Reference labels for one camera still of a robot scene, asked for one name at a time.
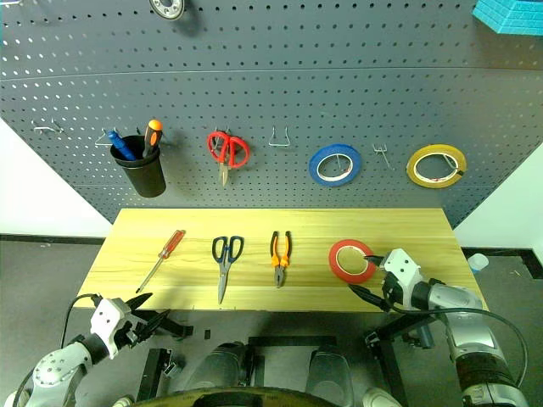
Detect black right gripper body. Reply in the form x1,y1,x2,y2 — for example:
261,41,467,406
380,270,405,308

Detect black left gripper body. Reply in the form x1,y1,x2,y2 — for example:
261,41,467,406
111,313,148,349

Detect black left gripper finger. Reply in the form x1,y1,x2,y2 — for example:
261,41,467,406
137,309,172,341
126,292,154,317

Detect red tape roll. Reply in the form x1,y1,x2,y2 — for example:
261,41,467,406
327,238,378,285

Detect grey pegboard with tools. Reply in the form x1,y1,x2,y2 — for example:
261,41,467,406
0,0,543,231

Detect black metal table brace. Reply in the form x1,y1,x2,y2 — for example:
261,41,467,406
139,309,194,341

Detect black metal table leg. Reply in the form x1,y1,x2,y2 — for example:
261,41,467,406
135,347,177,402
363,312,436,407

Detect grey metal cylinder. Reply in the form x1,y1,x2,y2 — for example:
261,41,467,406
412,319,435,350

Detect black and blue scissors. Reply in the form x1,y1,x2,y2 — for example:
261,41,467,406
211,235,246,306

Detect clear plastic bottle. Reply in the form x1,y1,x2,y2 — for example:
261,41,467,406
467,252,490,274

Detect orange and black pliers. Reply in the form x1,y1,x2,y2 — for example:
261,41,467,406
269,230,294,290

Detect yellow tape roll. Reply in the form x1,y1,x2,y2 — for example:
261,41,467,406
406,143,468,191

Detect silver double prong hook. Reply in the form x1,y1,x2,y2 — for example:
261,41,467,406
372,142,395,171

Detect blue tape roll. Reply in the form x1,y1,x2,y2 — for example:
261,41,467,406
308,142,363,188

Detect dark curved rim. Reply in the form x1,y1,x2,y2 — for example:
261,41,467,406
145,385,371,407

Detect black plastic cup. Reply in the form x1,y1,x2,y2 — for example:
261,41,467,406
109,134,167,199

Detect orange and black screwdriver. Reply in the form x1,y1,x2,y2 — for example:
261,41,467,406
141,119,164,160

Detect teal foam block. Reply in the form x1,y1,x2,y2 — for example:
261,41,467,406
471,0,543,36

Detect round silver gauge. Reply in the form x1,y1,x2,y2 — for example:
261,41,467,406
148,0,187,21

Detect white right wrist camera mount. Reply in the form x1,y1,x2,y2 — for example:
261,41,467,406
381,248,426,292

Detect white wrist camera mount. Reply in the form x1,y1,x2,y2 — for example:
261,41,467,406
89,297,131,361
381,248,426,292

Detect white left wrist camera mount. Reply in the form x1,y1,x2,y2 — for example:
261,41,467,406
89,297,131,361

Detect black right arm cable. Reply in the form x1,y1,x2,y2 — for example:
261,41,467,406
389,304,530,389

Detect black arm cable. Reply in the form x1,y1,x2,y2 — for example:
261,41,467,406
389,304,530,389
59,293,104,349

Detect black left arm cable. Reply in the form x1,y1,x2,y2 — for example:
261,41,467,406
59,293,104,349

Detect red handled screwdriver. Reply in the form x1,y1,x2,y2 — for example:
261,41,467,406
135,229,187,295

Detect silver wire loop hook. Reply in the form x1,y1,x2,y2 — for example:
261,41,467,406
267,125,293,149

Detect red handled scissors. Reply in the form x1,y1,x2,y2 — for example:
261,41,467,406
206,130,251,188

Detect blue handled screwdriver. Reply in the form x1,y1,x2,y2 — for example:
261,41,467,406
106,129,137,163

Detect silver wire cup holder hook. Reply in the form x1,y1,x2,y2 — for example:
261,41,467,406
94,125,143,148

